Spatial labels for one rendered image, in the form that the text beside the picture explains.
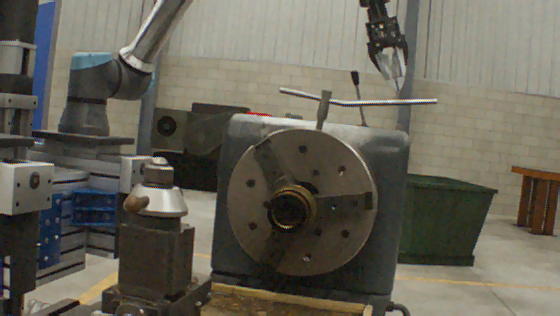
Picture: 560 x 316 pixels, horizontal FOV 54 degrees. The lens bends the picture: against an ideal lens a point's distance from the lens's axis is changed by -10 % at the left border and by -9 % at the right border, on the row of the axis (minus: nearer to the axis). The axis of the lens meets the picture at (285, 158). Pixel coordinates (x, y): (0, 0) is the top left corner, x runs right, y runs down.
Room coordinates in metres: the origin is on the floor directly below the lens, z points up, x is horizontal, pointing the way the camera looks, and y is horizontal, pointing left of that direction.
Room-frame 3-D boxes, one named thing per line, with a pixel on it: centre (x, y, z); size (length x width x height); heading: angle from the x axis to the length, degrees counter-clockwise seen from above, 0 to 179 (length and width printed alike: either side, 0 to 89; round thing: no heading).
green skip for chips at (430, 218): (6.32, -1.59, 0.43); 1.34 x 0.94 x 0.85; 8
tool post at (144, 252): (0.70, 0.14, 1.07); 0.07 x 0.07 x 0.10; 79
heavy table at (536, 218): (9.49, -4.23, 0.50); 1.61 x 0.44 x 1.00; 176
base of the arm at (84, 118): (1.59, 0.56, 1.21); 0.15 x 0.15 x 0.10
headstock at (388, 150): (1.70, -0.11, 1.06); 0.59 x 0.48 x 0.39; 169
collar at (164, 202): (0.70, 0.15, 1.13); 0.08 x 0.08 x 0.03
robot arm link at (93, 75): (1.60, 0.56, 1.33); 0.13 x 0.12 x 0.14; 148
